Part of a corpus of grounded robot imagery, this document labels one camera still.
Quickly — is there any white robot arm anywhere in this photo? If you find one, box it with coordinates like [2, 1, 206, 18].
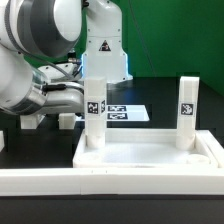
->
[0, 0, 133, 115]

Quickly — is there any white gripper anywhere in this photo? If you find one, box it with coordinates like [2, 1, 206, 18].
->
[39, 64, 84, 114]

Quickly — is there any white marker base plate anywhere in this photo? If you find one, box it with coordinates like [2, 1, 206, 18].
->
[86, 104, 149, 121]

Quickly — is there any white front obstacle wall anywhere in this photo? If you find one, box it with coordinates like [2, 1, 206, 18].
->
[0, 168, 224, 196]

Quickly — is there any white desk top tray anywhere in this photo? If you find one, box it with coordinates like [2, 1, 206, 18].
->
[73, 128, 224, 169]

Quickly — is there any white obstacle wall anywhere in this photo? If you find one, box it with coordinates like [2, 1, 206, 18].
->
[0, 131, 5, 152]
[0, 168, 224, 196]

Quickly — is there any white left obstacle wall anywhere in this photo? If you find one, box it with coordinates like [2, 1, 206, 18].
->
[0, 131, 5, 152]

